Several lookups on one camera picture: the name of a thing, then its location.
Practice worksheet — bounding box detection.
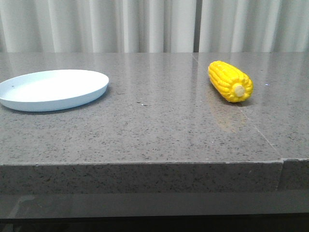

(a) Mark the yellow corn cob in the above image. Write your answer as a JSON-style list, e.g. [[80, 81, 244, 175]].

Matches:
[[208, 60, 254, 103]]

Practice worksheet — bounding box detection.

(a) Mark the light blue round plate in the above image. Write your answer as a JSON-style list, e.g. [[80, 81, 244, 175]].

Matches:
[[0, 70, 109, 112]]

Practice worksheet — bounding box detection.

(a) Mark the white pleated curtain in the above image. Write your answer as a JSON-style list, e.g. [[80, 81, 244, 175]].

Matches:
[[0, 0, 309, 53]]

